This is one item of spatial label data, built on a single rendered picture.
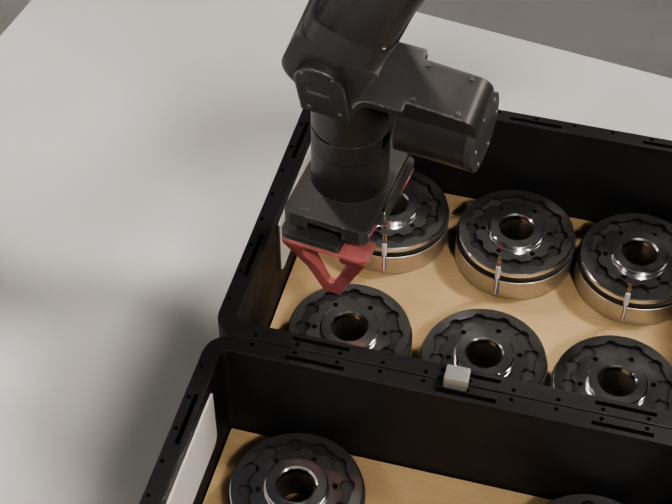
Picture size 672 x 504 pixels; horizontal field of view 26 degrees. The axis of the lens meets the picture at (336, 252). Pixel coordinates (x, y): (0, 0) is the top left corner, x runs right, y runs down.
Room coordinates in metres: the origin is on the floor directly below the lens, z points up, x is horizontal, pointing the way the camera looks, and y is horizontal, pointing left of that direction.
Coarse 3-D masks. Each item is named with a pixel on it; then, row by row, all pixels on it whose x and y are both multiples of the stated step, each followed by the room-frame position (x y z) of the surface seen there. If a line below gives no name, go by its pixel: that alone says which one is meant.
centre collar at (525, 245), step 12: (504, 216) 0.87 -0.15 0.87; (516, 216) 0.87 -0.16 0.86; (528, 216) 0.87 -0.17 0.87; (492, 228) 0.85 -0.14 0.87; (540, 228) 0.85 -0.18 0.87; (492, 240) 0.84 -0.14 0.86; (504, 240) 0.84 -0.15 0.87; (516, 240) 0.84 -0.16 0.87; (528, 240) 0.84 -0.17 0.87; (540, 240) 0.84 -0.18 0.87
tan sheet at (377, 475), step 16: (240, 432) 0.67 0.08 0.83; (224, 448) 0.65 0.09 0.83; (240, 448) 0.65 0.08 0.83; (224, 464) 0.63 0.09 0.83; (368, 464) 0.63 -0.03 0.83; (384, 464) 0.63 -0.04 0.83; (224, 480) 0.62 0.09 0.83; (368, 480) 0.62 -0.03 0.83; (384, 480) 0.62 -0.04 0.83; (400, 480) 0.62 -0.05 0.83; (416, 480) 0.62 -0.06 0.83; (432, 480) 0.62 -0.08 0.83; (448, 480) 0.62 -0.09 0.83; (464, 480) 0.62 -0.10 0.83; (208, 496) 0.61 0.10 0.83; (224, 496) 0.61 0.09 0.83; (288, 496) 0.61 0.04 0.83; (304, 496) 0.61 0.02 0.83; (368, 496) 0.61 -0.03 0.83; (384, 496) 0.61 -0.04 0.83; (400, 496) 0.61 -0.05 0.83; (416, 496) 0.61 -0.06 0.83; (432, 496) 0.61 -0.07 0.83; (448, 496) 0.61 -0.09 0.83; (464, 496) 0.61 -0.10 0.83; (480, 496) 0.61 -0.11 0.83; (496, 496) 0.61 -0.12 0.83; (512, 496) 0.61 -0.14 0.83; (528, 496) 0.61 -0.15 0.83
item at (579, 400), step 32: (544, 128) 0.91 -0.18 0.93; (576, 128) 0.91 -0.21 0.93; (288, 160) 0.87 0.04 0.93; (256, 224) 0.80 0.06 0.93; (256, 256) 0.76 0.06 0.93; (224, 320) 0.70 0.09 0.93; (320, 352) 0.67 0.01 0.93; (352, 352) 0.67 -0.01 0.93; (384, 352) 0.67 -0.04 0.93; (480, 384) 0.64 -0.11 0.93; (512, 384) 0.64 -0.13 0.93; (640, 416) 0.61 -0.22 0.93
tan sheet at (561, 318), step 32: (576, 224) 0.89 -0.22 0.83; (320, 256) 0.85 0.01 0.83; (448, 256) 0.85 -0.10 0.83; (576, 256) 0.85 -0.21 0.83; (288, 288) 0.82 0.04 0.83; (320, 288) 0.82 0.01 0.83; (384, 288) 0.82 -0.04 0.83; (416, 288) 0.82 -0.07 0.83; (448, 288) 0.82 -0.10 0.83; (576, 288) 0.82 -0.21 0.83; (288, 320) 0.78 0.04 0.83; (416, 320) 0.78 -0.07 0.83; (544, 320) 0.78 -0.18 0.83; (576, 320) 0.78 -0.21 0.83; (608, 320) 0.78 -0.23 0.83; (416, 352) 0.75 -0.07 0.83
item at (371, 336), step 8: (344, 304) 0.77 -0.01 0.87; (352, 304) 0.77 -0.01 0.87; (328, 312) 0.76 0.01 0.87; (336, 312) 0.76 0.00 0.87; (344, 312) 0.76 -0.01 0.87; (352, 312) 0.76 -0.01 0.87; (360, 312) 0.76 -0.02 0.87; (368, 312) 0.76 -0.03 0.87; (328, 320) 0.75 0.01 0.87; (336, 320) 0.75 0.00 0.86; (368, 320) 0.75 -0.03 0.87; (376, 320) 0.75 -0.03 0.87; (320, 328) 0.74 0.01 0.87; (328, 328) 0.74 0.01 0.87; (368, 328) 0.74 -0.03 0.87; (376, 328) 0.74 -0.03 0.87; (328, 336) 0.73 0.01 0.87; (336, 336) 0.73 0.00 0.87; (368, 336) 0.73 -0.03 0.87; (376, 336) 0.73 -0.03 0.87; (352, 344) 0.73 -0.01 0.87; (360, 344) 0.73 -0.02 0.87; (368, 344) 0.73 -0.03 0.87
